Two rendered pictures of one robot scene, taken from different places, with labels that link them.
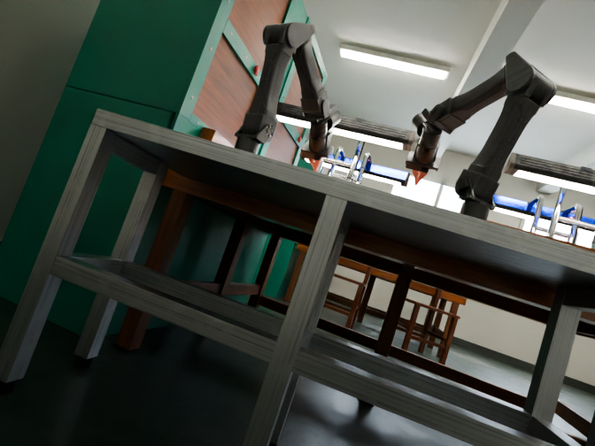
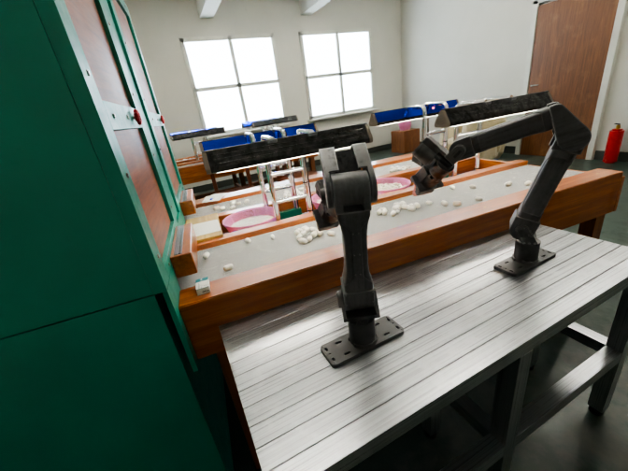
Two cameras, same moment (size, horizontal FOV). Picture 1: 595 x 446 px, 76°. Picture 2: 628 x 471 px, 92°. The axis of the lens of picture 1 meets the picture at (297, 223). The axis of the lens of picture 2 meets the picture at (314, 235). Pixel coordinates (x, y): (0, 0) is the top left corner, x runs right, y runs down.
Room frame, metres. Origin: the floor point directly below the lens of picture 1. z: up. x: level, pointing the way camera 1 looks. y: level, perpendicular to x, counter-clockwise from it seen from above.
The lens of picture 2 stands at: (0.59, 0.58, 1.20)
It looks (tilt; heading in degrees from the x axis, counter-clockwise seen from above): 23 degrees down; 326
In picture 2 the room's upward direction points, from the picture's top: 9 degrees counter-clockwise
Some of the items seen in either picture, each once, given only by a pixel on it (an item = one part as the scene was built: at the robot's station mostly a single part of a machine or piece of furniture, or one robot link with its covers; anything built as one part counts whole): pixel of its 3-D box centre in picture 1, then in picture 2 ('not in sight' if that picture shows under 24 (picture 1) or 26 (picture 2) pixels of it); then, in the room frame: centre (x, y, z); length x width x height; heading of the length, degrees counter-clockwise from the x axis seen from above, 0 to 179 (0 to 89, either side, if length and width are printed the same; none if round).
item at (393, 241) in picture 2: (420, 236); (440, 241); (1.17, -0.37, 0.67); 1.81 x 0.12 x 0.19; 73
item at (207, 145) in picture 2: (353, 165); (261, 138); (2.09, -0.19, 1.08); 0.62 x 0.08 x 0.07; 73
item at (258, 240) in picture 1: (178, 231); (145, 313); (2.06, 0.59, 0.42); 1.36 x 0.55 x 0.84; 163
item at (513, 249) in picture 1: (347, 221); (393, 267); (1.20, -0.15, 0.65); 1.20 x 0.90 x 0.04; 79
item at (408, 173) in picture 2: not in sight; (351, 192); (1.85, -0.58, 0.71); 1.81 x 0.05 x 0.11; 73
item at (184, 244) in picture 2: (222, 149); (185, 247); (1.62, 0.41, 0.83); 0.30 x 0.06 x 0.07; 163
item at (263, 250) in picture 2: not in sight; (406, 212); (1.37, -0.43, 0.73); 1.81 x 0.30 x 0.02; 73
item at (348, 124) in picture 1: (339, 123); (292, 146); (1.55, -0.03, 1.08); 0.62 x 0.08 x 0.07; 73
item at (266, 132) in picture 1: (253, 132); (357, 303); (1.02, 0.19, 0.77); 0.09 x 0.06 x 0.06; 55
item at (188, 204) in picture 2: not in sight; (188, 201); (2.27, 0.21, 0.83); 0.30 x 0.06 x 0.07; 163
